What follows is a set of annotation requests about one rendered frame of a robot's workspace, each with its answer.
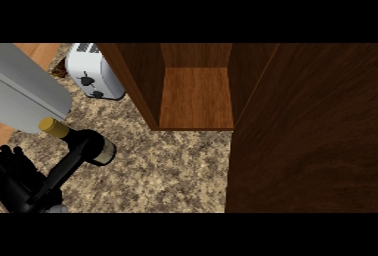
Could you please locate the white toaster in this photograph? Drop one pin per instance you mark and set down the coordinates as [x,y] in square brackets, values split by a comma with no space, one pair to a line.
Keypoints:
[97,75]

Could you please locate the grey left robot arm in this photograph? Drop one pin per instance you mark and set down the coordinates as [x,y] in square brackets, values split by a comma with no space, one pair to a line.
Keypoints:
[58,209]

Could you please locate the dark wine bottle, yellow cap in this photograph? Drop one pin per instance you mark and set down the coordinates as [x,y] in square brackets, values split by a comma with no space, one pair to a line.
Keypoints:
[53,127]

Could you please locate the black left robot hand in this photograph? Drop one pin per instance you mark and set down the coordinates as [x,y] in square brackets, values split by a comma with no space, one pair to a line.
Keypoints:
[19,186]

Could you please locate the brown wooden cabinet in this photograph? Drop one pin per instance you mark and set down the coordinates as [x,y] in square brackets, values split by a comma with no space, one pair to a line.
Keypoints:
[195,100]

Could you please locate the dark brown cabinet door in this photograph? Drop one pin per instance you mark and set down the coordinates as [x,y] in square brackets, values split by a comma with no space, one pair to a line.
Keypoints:
[304,133]

